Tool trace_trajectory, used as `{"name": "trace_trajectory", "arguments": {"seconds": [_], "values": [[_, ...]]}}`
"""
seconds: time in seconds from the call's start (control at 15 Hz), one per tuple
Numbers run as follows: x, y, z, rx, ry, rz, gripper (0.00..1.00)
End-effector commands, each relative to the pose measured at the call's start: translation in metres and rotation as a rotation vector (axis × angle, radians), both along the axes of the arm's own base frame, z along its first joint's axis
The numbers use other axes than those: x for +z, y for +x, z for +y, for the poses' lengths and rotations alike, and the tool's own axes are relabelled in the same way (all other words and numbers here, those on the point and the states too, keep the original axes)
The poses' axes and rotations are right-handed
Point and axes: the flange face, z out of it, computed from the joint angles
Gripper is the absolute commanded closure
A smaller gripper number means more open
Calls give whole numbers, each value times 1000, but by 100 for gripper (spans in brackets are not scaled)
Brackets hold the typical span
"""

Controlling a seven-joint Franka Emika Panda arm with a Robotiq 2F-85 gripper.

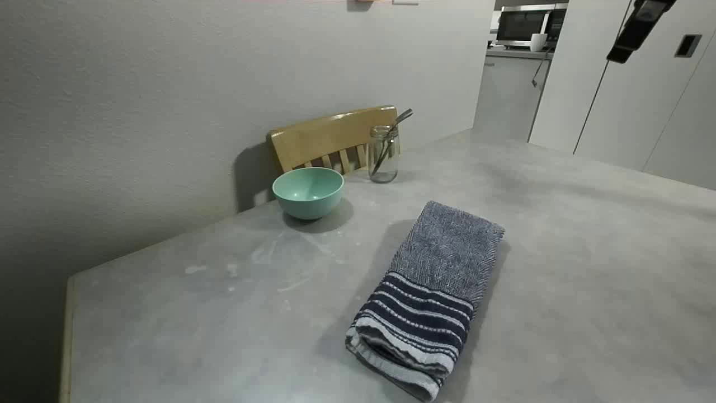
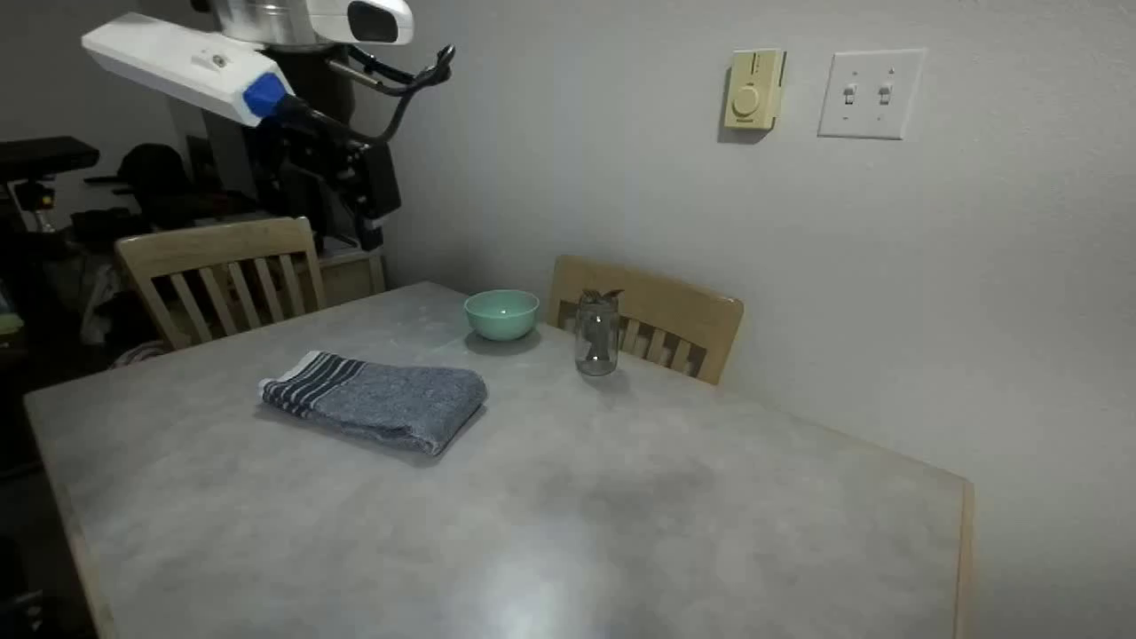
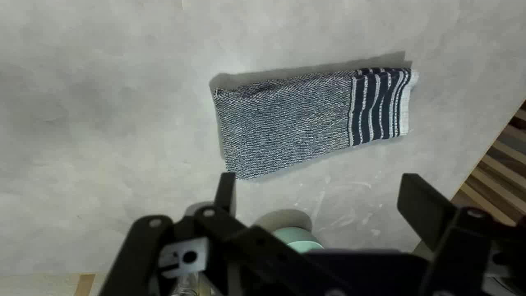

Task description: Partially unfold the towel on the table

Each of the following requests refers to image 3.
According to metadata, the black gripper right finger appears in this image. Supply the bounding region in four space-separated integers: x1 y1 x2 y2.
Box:
396 170 526 296

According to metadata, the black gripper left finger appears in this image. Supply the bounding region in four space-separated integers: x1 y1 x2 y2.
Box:
99 170 342 296

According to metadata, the blue white striped towel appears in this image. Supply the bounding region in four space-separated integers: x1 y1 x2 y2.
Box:
210 64 421 182

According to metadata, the light wooden slatted chair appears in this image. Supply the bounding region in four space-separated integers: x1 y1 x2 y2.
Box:
452 100 526 226

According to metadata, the mint green bowl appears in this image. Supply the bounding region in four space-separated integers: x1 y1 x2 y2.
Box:
253 207 325 254

